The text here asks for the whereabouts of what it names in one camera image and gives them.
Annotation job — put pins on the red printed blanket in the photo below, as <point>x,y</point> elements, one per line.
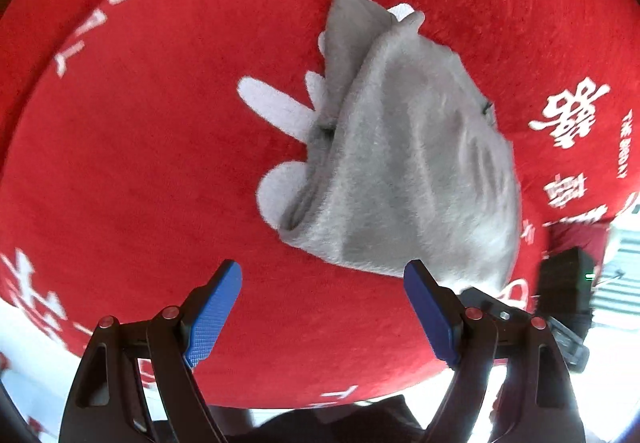
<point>150,123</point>

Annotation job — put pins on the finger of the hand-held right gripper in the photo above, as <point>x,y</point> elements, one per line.
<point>492,305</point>

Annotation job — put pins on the grey sweater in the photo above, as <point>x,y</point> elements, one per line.
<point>410,163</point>

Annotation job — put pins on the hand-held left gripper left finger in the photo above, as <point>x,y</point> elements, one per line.
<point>212,318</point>

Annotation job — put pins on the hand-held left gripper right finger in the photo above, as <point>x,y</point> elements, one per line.
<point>432,318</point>

